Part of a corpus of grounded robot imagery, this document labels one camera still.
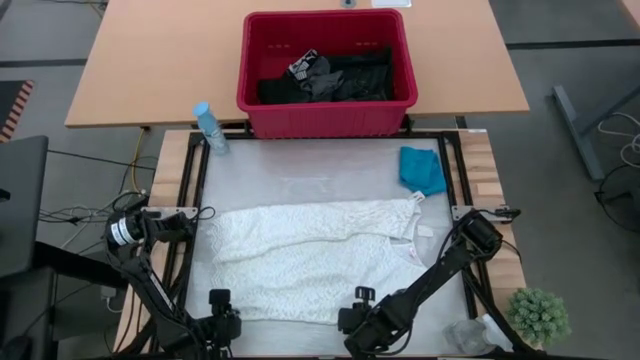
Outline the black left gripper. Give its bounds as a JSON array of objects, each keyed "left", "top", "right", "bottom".
[{"left": 199, "top": 288, "right": 244, "bottom": 354}]

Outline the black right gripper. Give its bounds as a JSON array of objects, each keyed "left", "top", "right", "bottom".
[{"left": 337, "top": 285, "right": 404, "bottom": 360}]

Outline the white lace garment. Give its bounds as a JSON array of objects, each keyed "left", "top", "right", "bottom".
[{"left": 207, "top": 197, "right": 435, "bottom": 326}]

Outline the blue garment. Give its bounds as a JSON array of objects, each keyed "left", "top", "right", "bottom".
[{"left": 398, "top": 145, "right": 448, "bottom": 202}]

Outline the red plastic laundry basket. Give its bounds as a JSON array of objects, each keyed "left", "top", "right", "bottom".
[{"left": 235, "top": 8, "right": 419, "bottom": 140}]

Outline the white power adapter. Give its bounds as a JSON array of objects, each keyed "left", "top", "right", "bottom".
[{"left": 98, "top": 284, "right": 124, "bottom": 315}]

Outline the clear plastic spray bottle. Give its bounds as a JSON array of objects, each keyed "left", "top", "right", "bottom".
[{"left": 442, "top": 314, "right": 515, "bottom": 357}]

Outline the light wood side board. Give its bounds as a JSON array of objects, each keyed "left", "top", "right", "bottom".
[
  {"left": 113, "top": 128, "right": 194, "bottom": 354},
  {"left": 452, "top": 128, "right": 530, "bottom": 346}
]

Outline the green artificial plant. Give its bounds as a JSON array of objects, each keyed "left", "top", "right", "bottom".
[{"left": 506, "top": 287, "right": 572, "bottom": 350}]

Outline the light blue air freshener bottle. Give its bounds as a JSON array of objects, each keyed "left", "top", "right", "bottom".
[{"left": 192, "top": 101, "right": 231, "bottom": 156}]

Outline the black equipment cart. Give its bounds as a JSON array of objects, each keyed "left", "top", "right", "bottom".
[{"left": 0, "top": 239, "right": 132, "bottom": 360}]

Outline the dark grey garment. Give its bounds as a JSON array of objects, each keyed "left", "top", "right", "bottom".
[{"left": 299, "top": 55, "right": 346, "bottom": 103}]

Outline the black flat screen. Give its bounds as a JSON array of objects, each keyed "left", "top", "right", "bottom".
[{"left": 0, "top": 134, "right": 50, "bottom": 279}]

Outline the black white patterned garment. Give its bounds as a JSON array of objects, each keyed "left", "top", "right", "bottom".
[{"left": 287, "top": 48, "right": 320, "bottom": 81}]

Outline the tan wooden desk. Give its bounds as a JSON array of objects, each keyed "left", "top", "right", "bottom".
[{"left": 64, "top": 0, "right": 531, "bottom": 130}]

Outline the grey metal table leg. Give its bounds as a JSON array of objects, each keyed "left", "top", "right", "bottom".
[{"left": 552, "top": 83, "right": 640, "bottom": 182}]

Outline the yellow cable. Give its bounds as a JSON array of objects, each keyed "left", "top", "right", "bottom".
[{"left": 128, "top": 127, "right": 149, "bottom": 195}]

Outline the thin black floor cable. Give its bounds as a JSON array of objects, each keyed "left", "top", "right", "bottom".
[{"left": 47, "top": 148, "right": 157, "bottom": 172}]

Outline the white floor cable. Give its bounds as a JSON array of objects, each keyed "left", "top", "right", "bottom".
[{"left": 597, "top": 110, "right": 640, "bottom": 169}]

